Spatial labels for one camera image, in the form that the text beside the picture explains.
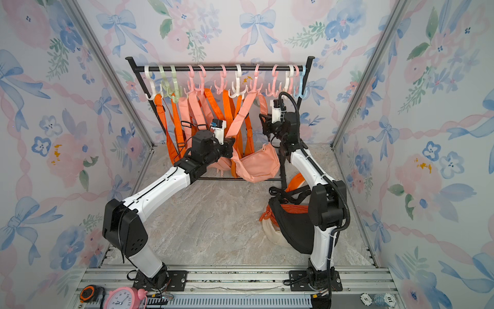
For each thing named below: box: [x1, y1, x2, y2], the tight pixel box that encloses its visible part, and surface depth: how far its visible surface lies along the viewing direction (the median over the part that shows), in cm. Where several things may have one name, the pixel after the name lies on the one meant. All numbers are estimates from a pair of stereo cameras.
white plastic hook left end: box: [144, 65, 156, 101], surface depth 72 cm
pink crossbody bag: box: [225, 92, 282, 183], surface depth 95 cm
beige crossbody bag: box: [261, 218, 293, 248], surface depth 81 cm
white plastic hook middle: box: [228, 64, 249, 99], surface depth 73 cm
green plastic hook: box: [158, 65, 183, 103], surface depth 73 cm
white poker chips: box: [360, 292, 397, 308], surface depth 70 cm
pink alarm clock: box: [104, 286, 148, 309], surface depth 70 cm
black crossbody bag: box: [268, 185, 315, 255], surface depth 81 cm
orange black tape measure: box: [79, 284, 106, 304], surface depth 71 cm
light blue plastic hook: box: [293, 65, 307, 98], surface depth 71 cm
